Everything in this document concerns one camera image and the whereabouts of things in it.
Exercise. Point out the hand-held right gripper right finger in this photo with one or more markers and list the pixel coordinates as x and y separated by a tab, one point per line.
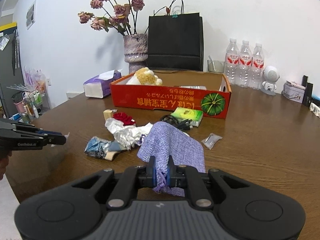
170	173

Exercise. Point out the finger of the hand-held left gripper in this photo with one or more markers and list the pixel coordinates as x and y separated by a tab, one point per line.
48	132
56	140

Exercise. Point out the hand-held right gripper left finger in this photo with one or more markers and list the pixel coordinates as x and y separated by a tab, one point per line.
153	173

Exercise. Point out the white paper scrap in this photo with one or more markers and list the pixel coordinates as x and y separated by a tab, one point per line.
66	135

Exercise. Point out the white cloth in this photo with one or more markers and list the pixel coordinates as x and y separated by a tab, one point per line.
125	136

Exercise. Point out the red fabric rose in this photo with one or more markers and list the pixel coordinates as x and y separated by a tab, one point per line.
123	118

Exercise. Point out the orange cardboard box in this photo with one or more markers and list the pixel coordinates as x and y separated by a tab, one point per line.
160	102

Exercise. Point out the person's left hand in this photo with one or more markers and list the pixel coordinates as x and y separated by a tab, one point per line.
3	165

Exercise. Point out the storage cart with bottles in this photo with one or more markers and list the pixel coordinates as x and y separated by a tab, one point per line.
32	97

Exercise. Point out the blue crumpled foil wrapper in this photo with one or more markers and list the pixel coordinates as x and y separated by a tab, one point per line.
96	148

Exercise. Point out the tan grey block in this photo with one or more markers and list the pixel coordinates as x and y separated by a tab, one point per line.
115	148

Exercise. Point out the small clear plastic bag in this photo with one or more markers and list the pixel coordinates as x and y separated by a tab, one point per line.
212	140

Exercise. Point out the small wooden block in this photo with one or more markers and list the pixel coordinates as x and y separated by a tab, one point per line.
109	113

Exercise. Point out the green small box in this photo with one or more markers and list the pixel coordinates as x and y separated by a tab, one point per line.
187	115

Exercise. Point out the dark cabinet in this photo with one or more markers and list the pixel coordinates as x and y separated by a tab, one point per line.
7	85

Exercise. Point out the purple tissue pack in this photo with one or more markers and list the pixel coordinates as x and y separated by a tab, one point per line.
98	85

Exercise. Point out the white flat packet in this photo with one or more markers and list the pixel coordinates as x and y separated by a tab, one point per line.
193	87

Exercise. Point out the cream plush toy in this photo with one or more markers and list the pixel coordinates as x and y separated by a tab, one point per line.
145	77

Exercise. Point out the clear glass cup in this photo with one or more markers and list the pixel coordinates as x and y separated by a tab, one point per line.
217	67

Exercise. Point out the mottled purple vase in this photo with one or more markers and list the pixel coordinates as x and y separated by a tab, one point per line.
136	50

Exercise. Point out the white plastic spoon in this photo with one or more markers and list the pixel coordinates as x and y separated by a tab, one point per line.
211	60

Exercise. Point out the clear water bottle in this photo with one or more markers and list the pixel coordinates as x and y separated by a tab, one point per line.
258	67
245	67
231	65

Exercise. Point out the black paper bag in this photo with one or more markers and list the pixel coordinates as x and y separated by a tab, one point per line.
175	42

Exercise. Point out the white robot figure speaker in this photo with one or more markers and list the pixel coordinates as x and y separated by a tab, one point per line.
270	76

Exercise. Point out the dried pink flowers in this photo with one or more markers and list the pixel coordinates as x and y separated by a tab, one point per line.
117	10

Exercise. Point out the printed tin box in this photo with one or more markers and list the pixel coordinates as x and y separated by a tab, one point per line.
293	93

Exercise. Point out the teal binder clip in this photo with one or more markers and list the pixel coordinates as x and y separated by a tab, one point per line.
175	15

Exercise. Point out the black upright box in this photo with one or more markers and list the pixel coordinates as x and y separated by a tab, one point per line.
307	90

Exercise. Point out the dried flower stem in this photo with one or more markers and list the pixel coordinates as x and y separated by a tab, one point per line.
167	10

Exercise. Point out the wall picture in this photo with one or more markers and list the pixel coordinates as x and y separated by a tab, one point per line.
31	15

